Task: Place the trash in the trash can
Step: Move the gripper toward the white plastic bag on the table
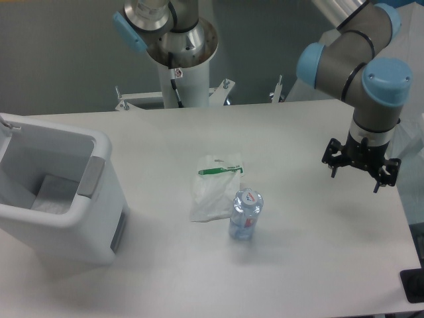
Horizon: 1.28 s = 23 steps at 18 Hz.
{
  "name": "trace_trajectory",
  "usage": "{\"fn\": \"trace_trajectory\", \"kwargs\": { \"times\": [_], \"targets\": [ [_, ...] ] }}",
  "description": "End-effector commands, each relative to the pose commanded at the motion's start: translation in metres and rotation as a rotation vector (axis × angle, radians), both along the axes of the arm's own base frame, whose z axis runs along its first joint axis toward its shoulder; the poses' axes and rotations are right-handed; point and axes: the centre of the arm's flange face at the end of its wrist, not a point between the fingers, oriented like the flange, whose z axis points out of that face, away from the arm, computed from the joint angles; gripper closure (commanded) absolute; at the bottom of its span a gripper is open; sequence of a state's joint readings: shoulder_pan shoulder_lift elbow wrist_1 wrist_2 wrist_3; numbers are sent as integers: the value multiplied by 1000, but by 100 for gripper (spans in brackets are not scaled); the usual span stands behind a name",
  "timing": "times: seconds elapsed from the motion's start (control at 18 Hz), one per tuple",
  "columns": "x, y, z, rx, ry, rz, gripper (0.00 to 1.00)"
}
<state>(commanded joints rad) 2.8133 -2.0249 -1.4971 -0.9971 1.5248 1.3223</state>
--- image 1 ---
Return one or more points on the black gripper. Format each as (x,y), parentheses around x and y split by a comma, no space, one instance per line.
(363,156)

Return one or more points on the white umbrella with text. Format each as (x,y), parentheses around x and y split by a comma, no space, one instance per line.
(351,70)

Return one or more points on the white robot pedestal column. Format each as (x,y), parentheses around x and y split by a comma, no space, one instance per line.
(185,57)

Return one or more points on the white metal base frame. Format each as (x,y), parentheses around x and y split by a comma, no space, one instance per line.
(177,97)

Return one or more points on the white green plastic bag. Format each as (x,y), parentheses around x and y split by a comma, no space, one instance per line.
(214,186)

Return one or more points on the black device at table edge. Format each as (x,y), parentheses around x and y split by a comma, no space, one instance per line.
(412,281)

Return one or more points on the white trash can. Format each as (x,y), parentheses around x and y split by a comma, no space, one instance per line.
(59,191)

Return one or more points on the clear plastic water bottle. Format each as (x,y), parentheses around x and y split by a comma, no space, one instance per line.
(247,206)

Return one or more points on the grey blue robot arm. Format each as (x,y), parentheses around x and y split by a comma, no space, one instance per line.
(141,23)

